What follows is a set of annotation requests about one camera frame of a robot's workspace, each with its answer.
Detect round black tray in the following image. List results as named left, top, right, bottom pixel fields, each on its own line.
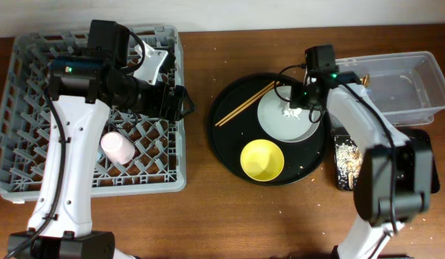
left=207, top=73, right=331, bottom=186

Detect blue plastic cup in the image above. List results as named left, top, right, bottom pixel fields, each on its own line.
left=96, top=153, right=102, bottom=163

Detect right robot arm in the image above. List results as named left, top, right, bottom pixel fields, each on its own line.
left=290, top=45, right=433, bottom=258

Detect yellow bowl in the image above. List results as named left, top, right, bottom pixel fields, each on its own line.
left=240, top=139, right=285, bottom=182

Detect clear plastic bin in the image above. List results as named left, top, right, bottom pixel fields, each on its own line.
left=336, top=51, right=445, bottom=127

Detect wrapper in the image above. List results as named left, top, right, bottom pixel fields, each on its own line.
left=360, top=74, right=370, bottom=88

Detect food scraps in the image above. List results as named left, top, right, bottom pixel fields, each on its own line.
left=336, top=144, right=363, bottom=191

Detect black rectangular tray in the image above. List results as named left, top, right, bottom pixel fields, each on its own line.
left=331, top=127, right=441, bottom=194

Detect grey dishwasher rack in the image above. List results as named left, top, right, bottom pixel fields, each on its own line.
left=0, top=29, right=186, bottom=204

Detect pink plastic cup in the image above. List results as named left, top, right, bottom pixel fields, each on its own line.
left=100, top=132, right=135, bottom=165

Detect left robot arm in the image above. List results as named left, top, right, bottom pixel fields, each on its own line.
left=6, top=19, right=195, bottom=258

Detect wooden chopstick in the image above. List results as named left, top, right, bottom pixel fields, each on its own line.
left=217, top=83, right=280, bottom=127
left=215, top=81, right=277, bottom=127

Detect grey plate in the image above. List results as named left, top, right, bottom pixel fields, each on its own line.
left=257, top=89, right=319, bottom=142

